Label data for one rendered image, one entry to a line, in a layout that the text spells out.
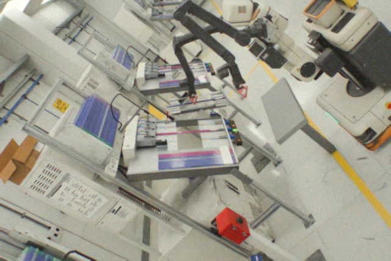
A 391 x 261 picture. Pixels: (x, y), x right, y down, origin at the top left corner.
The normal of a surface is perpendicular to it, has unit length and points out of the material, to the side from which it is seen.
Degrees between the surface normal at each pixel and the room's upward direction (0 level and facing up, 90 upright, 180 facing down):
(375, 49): 90
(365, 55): 90
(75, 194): 90
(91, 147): 90
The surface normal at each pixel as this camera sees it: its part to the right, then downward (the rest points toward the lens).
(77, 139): 0.08, 0.45
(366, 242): -0.76, -0.55
